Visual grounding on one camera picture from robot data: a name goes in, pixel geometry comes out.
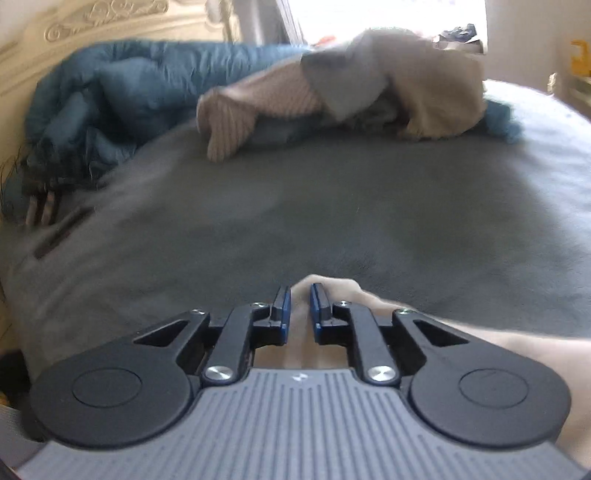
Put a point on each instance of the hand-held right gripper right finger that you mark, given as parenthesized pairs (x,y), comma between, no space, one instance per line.
(316,310)

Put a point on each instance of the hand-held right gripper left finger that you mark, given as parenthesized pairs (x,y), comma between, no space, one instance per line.
(285,310)

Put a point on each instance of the cream zip jacket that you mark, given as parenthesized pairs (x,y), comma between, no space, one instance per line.
(508,350)

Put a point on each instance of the slate blue folded garment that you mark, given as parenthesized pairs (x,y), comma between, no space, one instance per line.
(286,131)

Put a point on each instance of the tan garment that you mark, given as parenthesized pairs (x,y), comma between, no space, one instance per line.
(438,87)

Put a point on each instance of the light blue garment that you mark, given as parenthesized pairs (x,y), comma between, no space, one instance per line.
(501,122)

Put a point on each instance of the dark fringed cloth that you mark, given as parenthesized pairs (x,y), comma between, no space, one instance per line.
(51,184)

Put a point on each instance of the blue duvet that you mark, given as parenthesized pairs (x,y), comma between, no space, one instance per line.
(129,92)

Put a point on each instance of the orange object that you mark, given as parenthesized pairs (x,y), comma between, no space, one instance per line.
(324,41)

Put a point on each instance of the grey curtain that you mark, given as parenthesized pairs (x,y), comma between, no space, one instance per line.
(272,21)

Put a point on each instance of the cream bedpost finial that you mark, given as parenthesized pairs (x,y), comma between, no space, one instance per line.
(554,84)

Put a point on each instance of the cream carved headboard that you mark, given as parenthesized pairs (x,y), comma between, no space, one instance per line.
(115,23)

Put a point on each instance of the white desk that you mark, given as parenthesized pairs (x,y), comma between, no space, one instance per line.
(581,94)

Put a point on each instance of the yellow box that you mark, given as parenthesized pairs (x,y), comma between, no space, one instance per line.
(581,57)

